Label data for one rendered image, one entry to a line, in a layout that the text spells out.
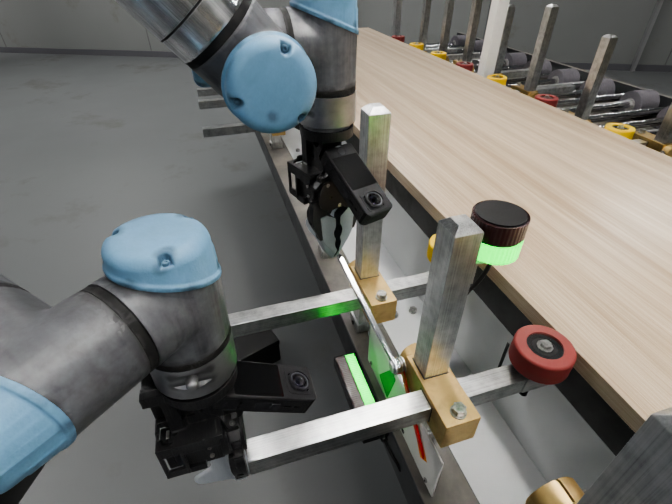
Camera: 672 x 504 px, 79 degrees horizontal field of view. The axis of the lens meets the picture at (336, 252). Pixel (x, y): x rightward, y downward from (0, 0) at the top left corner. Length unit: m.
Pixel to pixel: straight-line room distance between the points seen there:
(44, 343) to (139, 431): 1.40
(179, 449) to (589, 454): 0.56
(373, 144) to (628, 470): 0.48
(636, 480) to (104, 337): 0.34
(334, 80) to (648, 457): 0.44
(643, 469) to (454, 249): 0.23
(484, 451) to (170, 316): 0.66
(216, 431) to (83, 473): 1.25
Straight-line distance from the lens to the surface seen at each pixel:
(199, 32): 0.35
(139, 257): 0.29
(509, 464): 0.85
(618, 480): 0.36
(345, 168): 0.54
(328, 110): 0.52
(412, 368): 0.60
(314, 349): 1.74
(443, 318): 0.51
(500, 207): 0.48
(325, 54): 0.50
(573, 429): 0.75
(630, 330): 0.73
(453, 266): 0.46
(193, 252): 0.30
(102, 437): 1.72
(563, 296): 0.74
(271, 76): 0.34
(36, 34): 8.37
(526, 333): 0.64
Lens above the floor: 1.34
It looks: 37 degrees down
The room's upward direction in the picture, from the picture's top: straight up
